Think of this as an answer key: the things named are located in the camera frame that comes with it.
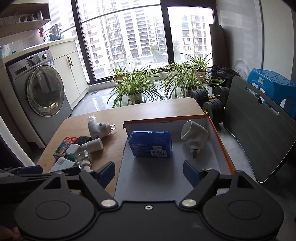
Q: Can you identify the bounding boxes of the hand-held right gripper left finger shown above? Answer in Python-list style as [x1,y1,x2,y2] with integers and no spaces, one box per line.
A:
[35,161,118,208]

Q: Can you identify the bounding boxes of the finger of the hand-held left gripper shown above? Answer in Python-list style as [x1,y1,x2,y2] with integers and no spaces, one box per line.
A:
[0,165,44,178]

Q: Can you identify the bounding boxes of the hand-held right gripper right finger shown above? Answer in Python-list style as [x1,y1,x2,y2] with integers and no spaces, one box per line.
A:
[179,160,263,208]

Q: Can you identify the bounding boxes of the green and white packet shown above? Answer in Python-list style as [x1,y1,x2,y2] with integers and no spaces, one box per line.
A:
[48,156,78,174]

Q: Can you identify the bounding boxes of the grey charger adapter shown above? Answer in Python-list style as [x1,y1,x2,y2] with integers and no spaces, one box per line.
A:
[66,143,82,160]

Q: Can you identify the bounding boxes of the white and orange cardboard tray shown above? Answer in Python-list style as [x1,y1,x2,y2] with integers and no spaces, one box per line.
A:
[114,114,236,202]

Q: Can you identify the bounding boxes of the white plug device clear dome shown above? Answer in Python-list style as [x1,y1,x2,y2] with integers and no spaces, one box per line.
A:
[87,115,116,139]

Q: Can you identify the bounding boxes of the red card box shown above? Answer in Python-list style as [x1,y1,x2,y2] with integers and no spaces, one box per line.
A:
[53,136,78,159]

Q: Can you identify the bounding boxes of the white cylinder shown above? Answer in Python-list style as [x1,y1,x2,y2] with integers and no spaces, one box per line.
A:
[81,138,103,153]

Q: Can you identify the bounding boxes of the white cup-shaped plug adapter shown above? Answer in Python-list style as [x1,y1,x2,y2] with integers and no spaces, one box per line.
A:
[180,120,209,159]

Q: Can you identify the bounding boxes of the small black box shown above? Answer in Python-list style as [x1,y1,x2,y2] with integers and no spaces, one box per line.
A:
[75,136,92,145]

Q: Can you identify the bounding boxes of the blue rectangular box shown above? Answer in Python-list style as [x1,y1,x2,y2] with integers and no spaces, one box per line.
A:
[128,131,173,158]

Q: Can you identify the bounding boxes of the black dumbbell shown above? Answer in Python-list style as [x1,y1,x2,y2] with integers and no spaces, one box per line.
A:
[190,86,230,105]
[202,98,226,124]

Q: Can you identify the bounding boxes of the grey lap board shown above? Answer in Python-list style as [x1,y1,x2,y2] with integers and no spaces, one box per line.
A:
[225,75,294,183]

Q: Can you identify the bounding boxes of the silver washing machine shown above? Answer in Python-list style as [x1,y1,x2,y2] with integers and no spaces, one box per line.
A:
[6,49,73,149]

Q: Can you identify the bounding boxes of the spider plant in white pot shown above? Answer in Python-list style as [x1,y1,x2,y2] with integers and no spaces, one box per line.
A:
[107,67,162,109]

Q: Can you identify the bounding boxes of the potted spider plant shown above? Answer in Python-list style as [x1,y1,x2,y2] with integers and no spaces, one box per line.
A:
[139,62,167,84]
[159,67,223,100]
[179,52,213,80]

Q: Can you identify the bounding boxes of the spider plant in terracotta pot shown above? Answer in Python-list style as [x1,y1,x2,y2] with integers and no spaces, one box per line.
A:
[107,65,132,87]

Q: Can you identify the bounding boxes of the white cabinet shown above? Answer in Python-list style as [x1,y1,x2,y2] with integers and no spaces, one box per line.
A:
[48,38,89,110]

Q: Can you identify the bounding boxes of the black bag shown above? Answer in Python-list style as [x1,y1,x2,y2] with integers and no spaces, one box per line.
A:
[210,64,235,87]

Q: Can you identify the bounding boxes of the white fan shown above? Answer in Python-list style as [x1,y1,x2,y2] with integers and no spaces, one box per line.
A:
[231,59,251,81]

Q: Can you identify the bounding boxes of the blue plastic stool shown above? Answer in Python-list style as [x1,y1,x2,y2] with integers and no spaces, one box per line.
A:
[247,68,296,120]

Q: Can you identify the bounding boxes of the grey hanging cloth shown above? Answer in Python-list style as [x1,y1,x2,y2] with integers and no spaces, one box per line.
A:
[47,23,62,42]

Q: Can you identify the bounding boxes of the apartment buildings outside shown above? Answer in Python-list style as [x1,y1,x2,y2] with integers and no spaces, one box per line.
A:
[76,0,214,80]

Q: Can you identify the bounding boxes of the row of drinking glasses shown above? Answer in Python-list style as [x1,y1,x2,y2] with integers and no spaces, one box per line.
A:
[14,10,44,24]

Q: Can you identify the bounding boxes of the black window frame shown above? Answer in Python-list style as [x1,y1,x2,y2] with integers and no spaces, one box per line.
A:
[70,0,218,85]

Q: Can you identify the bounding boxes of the wooden wall shelf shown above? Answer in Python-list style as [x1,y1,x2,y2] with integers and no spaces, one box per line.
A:
[0,0,51,39]

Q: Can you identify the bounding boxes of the black wall cable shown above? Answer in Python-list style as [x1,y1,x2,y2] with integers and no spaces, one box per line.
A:
[259,0,264,70]

